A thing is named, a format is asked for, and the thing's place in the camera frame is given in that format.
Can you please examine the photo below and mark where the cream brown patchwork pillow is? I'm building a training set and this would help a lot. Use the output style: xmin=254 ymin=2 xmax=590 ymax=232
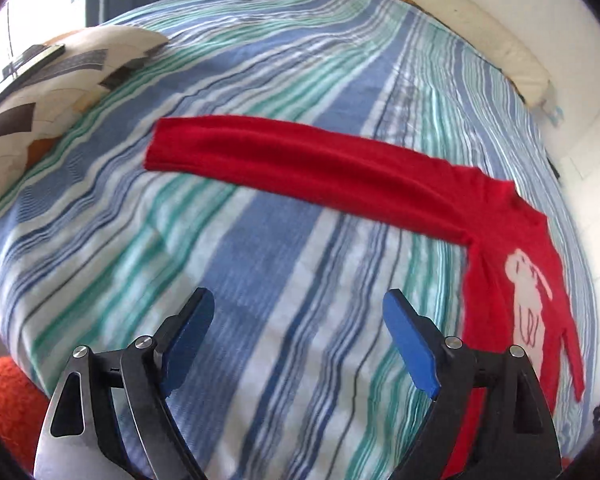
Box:
xmin=0 ymin=27 xmax=170 ymax=221

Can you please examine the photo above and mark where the red sweater with white figure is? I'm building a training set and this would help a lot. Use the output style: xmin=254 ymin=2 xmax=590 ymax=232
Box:
xmin=144 ymin=116 xmax=587 ymax=480

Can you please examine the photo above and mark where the orange fuzzy rug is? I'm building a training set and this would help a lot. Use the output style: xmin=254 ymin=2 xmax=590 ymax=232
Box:
xmin=0 ymin=357 xmax=48 ymax=466

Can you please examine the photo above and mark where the blue green striped bedspread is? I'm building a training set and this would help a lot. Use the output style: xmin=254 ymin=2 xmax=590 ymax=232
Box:
xmin=0 ymin=0 xmax=600 ymax=480

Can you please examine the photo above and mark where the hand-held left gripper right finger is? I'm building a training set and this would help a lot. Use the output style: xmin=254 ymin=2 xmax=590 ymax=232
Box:
xmin=382 ymin=289 xmax=563 ymax=480

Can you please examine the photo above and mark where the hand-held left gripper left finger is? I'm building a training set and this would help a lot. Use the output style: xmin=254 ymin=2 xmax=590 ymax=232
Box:
xmin=32 ymin=287 xmax=216 ymax=480

